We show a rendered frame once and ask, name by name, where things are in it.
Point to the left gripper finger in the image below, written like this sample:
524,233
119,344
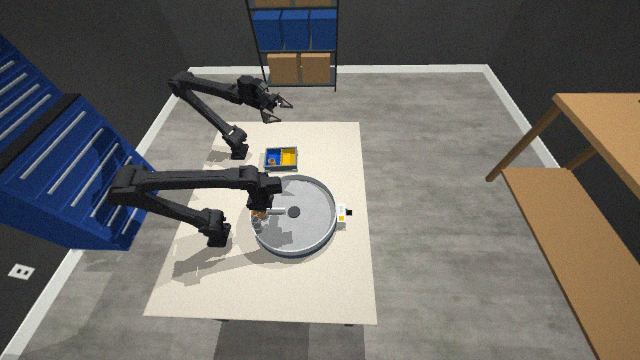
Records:
266,114
281,103

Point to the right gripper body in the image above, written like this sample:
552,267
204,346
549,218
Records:
260,204

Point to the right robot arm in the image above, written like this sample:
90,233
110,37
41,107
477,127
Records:
208,221

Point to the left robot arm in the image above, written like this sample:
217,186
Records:
251,93

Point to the yellow bin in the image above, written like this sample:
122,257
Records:
288,156

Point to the blue bin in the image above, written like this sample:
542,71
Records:
276,154

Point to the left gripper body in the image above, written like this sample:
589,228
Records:
268,104

